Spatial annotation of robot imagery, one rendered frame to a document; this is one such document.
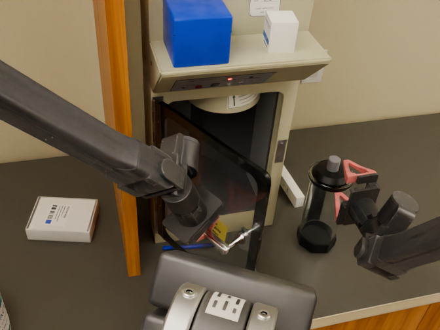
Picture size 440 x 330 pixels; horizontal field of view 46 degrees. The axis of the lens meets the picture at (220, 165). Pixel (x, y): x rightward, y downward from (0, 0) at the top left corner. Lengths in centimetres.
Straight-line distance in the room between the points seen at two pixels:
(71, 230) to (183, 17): 68
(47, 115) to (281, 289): 45
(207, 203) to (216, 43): 29
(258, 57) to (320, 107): 86
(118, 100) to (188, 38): 17
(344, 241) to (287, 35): 66
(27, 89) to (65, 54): 81
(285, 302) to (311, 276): 103
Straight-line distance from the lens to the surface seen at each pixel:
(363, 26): 170
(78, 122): 71
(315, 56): 98
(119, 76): 91
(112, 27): 87
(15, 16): 144
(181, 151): 88
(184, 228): 94
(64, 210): 140
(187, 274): 30
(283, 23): 95
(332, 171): 124
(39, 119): 67
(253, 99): 116
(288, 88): 113
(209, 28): 88
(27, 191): 154
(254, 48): 98
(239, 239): 101
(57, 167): 160
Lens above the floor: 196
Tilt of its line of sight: 40 degrees down
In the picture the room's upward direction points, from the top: 5 degrees clockwise
